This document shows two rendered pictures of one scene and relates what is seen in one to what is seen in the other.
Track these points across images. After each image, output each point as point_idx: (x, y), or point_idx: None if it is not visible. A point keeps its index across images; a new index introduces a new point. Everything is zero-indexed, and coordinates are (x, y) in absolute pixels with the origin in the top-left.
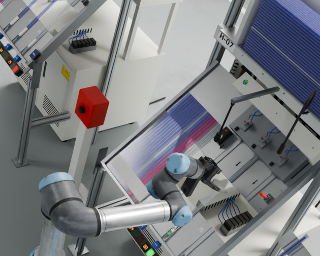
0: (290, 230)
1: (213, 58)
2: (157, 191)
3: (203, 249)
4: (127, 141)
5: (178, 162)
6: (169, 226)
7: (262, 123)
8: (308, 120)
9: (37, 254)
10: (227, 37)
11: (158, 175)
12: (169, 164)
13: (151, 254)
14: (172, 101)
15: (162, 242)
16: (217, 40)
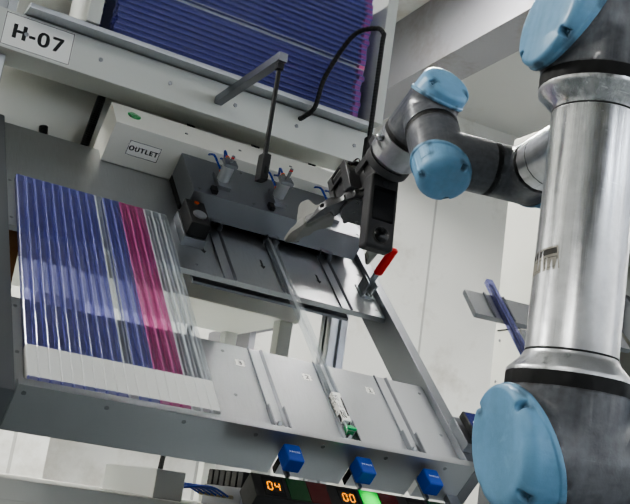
0: (466, 290)
1: None
2: (471, 154)
3: (416, 417)
4: (9, 309)
5: (455, 79)
6: (328, 422)
7: (234, 175)
8: (304, 137)
9: (589, 357)
10: (62, 17)
11: (441, 125)
12: (448, 86)
13: (375, 501)
14: (5, 197)
15: (374, 445)
16: None
